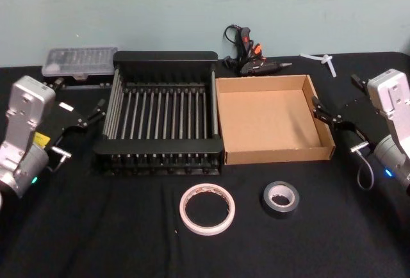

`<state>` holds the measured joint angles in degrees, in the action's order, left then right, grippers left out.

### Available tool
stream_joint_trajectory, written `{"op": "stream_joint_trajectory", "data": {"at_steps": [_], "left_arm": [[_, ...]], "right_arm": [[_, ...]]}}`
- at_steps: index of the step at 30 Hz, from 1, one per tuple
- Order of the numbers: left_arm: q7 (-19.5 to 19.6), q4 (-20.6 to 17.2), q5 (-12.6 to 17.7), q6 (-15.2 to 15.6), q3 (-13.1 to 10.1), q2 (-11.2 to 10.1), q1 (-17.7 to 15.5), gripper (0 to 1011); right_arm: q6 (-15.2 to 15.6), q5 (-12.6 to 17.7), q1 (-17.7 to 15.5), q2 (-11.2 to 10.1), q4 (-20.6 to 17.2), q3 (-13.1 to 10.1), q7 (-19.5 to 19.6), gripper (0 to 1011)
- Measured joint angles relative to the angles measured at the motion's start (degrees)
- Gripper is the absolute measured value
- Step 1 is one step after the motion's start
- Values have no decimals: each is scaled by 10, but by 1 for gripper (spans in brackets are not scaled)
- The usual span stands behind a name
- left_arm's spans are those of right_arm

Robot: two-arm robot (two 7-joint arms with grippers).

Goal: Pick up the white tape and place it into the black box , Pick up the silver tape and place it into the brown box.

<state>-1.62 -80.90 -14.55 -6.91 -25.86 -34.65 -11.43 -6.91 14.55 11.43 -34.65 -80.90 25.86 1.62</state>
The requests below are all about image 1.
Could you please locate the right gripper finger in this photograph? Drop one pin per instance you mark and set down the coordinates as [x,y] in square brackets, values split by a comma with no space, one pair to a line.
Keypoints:
[359,82]
[325,113]

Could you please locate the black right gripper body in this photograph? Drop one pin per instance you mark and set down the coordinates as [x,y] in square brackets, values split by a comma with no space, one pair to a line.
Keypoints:
[358,118]

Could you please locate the shallow brown cardboard tray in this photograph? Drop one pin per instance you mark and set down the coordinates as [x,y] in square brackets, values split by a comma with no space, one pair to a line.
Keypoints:
[266,121]

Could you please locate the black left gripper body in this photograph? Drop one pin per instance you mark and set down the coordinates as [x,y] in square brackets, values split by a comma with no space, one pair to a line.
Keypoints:
[68,118]

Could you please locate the clear plastic case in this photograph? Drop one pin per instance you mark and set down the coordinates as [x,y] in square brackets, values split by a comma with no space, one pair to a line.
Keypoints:
[80,60]

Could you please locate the black rack with steel bars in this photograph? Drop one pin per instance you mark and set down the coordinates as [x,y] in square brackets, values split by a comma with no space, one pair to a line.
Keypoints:
[160,57]

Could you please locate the white three-armed plastic piece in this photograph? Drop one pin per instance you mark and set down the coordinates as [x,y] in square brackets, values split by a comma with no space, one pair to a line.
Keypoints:
[326,60]

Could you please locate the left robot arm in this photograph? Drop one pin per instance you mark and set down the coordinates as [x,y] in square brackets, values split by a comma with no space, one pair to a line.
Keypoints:
[29,98]

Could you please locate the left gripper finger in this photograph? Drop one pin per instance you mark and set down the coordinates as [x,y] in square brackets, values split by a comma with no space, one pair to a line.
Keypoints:
[56,84]
[94,113]

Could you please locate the black table cloth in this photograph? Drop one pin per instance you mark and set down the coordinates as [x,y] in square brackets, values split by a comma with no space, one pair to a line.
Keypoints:
[96,242]

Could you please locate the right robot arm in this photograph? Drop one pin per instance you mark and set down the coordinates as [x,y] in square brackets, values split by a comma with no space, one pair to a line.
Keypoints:
[390,92]

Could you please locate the roll of white tape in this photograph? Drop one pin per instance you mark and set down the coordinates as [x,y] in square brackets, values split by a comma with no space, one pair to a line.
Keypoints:
[208,229]

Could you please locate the pale blue-grey wall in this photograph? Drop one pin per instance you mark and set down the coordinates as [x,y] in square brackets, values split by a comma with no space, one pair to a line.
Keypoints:
[192,2]

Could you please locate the roll of silver tape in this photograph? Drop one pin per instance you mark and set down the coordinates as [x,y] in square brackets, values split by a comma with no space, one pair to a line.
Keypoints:
[278,213]

